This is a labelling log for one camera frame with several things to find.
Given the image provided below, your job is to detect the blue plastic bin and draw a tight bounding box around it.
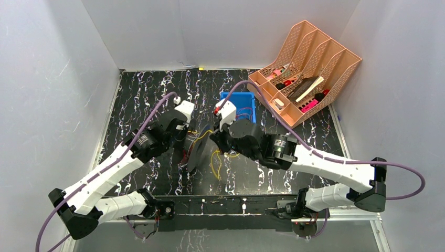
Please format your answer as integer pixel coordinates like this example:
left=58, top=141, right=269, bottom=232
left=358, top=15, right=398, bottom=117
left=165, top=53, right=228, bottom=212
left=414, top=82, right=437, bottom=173
left=229, top=92, right=256, bottom=123

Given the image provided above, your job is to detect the black cable spool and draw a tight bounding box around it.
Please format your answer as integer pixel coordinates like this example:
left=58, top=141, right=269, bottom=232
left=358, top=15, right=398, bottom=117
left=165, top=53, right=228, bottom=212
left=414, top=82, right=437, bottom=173
left=178, top=124, right=212, bottom=172

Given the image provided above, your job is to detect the yellow cable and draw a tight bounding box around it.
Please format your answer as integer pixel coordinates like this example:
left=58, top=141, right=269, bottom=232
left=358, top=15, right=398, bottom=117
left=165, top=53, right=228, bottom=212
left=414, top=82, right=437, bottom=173
left=189, top=129, right=240, bottom=181

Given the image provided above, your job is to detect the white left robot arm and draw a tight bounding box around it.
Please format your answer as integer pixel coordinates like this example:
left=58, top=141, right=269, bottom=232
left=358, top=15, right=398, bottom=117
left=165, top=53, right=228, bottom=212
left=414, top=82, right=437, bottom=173
left=48, top=107, right=193, bottom=240

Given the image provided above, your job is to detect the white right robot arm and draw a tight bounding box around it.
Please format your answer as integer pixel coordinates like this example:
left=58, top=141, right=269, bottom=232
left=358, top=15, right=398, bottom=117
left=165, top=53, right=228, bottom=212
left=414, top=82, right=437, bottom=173
left=210, top=119, right=386, bottom=218

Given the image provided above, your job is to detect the white correction tape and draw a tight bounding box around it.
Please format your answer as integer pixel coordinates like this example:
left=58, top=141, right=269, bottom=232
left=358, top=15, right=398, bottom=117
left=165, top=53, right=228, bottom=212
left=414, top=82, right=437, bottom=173
left=272, top=98, right=284, bottom=111

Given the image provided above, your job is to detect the pink marker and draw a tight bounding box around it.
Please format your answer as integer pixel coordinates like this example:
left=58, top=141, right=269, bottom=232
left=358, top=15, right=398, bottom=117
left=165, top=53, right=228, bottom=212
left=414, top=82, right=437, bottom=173
left=301, top=99, right=319, bottom=113

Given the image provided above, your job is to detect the black notebook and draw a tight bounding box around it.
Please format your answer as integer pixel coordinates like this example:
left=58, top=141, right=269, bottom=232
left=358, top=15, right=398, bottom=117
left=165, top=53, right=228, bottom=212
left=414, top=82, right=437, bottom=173
left=287, top=76, right=320, bottom=102

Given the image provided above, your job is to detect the red black marker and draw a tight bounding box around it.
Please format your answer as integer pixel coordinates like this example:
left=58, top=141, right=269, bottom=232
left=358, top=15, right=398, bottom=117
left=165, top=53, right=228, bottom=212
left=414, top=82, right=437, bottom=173
left=314, top=89, right=330, bottom=102

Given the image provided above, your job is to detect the peach desk file organizer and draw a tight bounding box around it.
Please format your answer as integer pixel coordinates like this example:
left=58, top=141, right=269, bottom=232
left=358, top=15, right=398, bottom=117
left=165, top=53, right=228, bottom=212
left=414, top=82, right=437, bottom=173
left=247, top=20, right=362, bottom=128

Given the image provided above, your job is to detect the red cable bundle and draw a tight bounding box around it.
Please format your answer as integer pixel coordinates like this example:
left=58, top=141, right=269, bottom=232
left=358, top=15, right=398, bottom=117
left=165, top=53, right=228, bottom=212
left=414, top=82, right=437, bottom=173
left=236, top=108, right=254, bottom=121

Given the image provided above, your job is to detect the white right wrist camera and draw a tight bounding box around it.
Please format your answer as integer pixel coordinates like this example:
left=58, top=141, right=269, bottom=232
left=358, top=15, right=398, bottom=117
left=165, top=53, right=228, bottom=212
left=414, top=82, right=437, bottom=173
left=214, top=99, right=237, bottom=131

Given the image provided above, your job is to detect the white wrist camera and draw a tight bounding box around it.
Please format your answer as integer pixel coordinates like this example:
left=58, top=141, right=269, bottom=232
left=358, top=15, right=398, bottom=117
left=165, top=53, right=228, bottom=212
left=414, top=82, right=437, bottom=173
left=174, top=97, right=195, bottom=123
left=214, top=99, right=237, bottom=131

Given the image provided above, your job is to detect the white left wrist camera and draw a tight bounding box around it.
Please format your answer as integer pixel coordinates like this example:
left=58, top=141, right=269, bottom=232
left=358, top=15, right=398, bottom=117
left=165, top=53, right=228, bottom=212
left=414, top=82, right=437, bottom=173
left=174, top=97, right=195, bottom=123

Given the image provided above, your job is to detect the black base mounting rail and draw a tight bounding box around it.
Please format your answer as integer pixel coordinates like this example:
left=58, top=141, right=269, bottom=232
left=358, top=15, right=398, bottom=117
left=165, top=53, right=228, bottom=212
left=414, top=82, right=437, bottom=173
left=68, top=194, right=382, bottom=234

